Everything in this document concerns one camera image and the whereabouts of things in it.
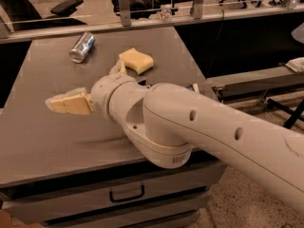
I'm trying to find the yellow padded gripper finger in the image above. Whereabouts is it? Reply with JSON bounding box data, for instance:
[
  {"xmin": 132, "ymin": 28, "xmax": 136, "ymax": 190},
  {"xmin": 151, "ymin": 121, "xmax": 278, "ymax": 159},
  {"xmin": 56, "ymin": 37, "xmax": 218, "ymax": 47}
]
[
  {"xmin": 109, "ymin": 59, "xmax": 126, "ymax": 74},
  {"xmin": 45, "ymin": 87, "xmax": 93, "ymax": 115}
]

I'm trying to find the silver blue redbull can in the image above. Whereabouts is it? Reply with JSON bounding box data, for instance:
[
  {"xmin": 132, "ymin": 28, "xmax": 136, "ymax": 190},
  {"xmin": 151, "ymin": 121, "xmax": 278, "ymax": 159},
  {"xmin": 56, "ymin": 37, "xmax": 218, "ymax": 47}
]
[{"xmin": 69, "ymin": 32, "xmax": 95, "ymax": 63}]

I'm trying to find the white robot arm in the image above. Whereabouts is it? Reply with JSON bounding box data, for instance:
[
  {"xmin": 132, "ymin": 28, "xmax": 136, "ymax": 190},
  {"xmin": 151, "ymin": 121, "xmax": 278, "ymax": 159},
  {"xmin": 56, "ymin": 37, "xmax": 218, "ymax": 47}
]
[{"xmin": 46, "ymin": 61, "xmax": 304, "ymax": 212}]

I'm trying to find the yellow sponge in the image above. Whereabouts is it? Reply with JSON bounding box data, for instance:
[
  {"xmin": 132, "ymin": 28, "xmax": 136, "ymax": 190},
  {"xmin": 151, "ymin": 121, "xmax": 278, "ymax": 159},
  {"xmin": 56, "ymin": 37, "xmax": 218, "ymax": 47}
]
[{"xmin": 119, "ymin": 47, "xmax": 154, "ymax": 75}]

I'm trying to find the grey drawer cabinet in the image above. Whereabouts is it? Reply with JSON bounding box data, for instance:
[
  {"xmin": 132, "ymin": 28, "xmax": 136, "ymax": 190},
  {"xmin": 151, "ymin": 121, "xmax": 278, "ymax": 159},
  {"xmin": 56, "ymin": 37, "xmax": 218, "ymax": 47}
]
[{"xmin": 0, "ymin": 28, "xmax": 226, "ymax": 228}]

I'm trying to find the blue chip bag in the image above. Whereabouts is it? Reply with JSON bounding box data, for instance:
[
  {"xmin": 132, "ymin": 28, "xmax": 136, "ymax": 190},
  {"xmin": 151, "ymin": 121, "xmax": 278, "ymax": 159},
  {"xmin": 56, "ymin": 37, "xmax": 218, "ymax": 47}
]
[{"xmin": 187, "ymin": 84, "xmax": 200, "ymax": 93}]

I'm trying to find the black office chair left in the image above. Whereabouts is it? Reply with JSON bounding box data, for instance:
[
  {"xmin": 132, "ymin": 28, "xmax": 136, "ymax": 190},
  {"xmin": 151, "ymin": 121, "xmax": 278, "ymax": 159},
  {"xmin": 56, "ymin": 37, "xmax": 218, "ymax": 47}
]
[{"xmin": 0, "ymin": 0, "xmax": 85, "ymax": 31}]

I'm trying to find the grey low bench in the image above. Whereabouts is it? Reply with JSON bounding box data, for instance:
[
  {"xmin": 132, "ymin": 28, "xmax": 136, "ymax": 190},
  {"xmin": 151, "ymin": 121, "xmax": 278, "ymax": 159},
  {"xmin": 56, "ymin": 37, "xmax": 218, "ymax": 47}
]
[{"xmin": 207, "ymin": 66, "xmax": 304, "ymax": 97}]

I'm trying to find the grey metal rail frame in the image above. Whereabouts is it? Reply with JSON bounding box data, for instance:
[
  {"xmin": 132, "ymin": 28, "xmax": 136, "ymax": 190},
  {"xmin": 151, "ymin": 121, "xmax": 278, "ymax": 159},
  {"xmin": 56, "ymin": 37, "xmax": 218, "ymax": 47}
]
[{"xmin": 1, "ymin": 0, "xmax": 304, "ymax": 43}]

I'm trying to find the black drawer handle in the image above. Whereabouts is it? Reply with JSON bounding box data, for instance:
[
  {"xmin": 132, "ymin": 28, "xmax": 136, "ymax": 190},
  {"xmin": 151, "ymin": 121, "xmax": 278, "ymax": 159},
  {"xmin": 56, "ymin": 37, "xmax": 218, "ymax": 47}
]
[{"xmin": 109, "ymin": 184, "xmax": 145, "ymax": 203}]

